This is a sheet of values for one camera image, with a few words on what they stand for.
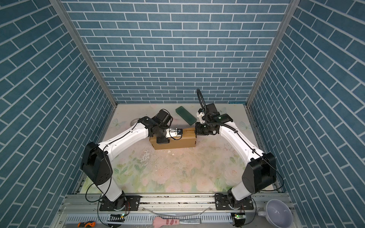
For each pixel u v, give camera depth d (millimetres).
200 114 758
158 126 619
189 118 1094
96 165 445
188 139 878
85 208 737
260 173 424
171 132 737
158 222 667
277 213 708
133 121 1050
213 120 586
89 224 663
